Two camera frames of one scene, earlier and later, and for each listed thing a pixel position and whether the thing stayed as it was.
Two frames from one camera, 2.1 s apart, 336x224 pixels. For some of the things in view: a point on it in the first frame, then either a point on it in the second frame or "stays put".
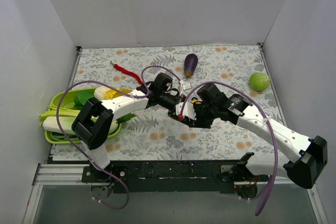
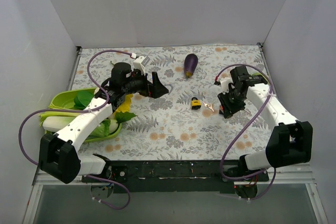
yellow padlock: [195, 100] stays put
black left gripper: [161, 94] → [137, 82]
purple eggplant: [190, 62] stays put
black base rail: [166, 177] stays put
